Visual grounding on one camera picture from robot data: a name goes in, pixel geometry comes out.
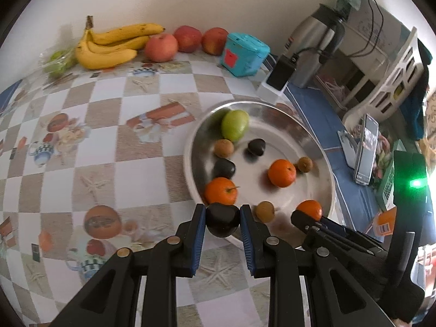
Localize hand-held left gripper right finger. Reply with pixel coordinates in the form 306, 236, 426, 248
239, 204, 389, 327

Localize smartphone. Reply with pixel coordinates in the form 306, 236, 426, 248
354, 114, 379, 185

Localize teal plastic box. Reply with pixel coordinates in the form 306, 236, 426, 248
220, 33, 271, 77

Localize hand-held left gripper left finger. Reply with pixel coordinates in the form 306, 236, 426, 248
49, 204, 207, 327

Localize black power adapter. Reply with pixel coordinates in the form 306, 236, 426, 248
266, 54, 296, 91

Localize dark purple plum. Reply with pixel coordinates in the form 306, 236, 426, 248
213, 158, 236, 180
247, 138, 266, 157
206, 202, 240, 238

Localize clear bag of green pears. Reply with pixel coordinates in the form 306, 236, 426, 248
41, 49, 77, 77

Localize steel thermos jug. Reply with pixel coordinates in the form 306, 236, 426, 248
284, 3, 346, 89

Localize red apple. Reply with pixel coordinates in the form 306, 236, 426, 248
202, 27, 229, 56
173, 25, 202, 53
145, 33, 178, 62

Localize round metal plate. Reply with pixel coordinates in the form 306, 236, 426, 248
184, 100, 336, 249

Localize orange packet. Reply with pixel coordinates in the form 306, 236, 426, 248
373, 208, 397, 235

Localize yellow banana bunch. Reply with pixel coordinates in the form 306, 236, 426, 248
75, 15, 166, 70

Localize orange mandarin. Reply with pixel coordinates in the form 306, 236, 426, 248
204, 177, 238, 205
268, 159, 297, 188
296, 200, 323, 221

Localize white plastic basket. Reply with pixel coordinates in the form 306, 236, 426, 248
342, 27, 428, 123

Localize grey cardboard box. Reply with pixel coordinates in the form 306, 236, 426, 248
341, 0, 409, 86

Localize dark teal garment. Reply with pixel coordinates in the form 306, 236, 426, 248
400, 39, 433, 140

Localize green mango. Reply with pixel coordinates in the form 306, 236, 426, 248
221, 110, 250, 143

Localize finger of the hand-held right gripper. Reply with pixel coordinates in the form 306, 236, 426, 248
290, 209, 389, 263

